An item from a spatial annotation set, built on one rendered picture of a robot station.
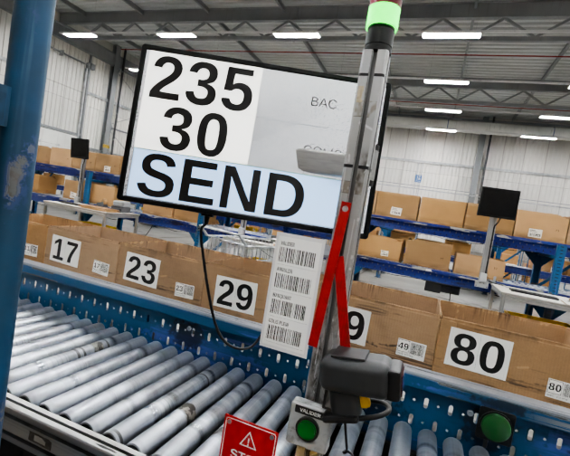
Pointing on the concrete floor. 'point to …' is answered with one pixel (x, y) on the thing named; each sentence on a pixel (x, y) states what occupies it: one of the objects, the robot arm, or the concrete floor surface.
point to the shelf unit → (10, 200)
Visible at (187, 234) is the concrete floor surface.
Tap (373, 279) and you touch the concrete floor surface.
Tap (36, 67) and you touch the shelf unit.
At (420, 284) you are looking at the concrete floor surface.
